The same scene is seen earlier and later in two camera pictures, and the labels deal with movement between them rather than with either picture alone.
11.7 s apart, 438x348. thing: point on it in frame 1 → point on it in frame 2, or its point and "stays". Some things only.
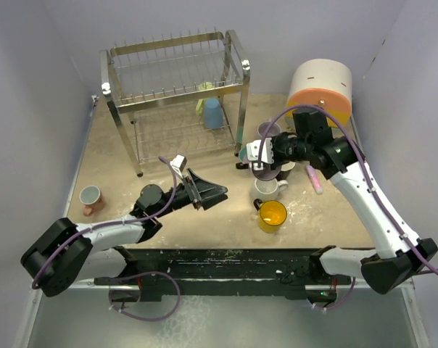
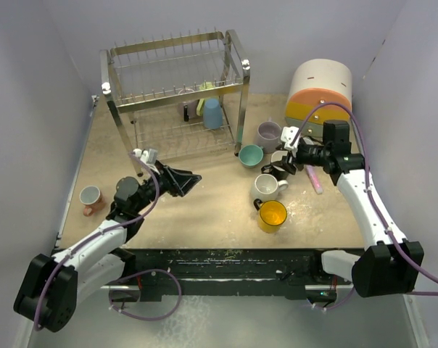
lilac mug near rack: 264,127 stays
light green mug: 200,106 stays
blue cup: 212,113 stays
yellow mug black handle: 273,214 stays
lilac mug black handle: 264,175 → 187,109
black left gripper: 207,193 → 183,182
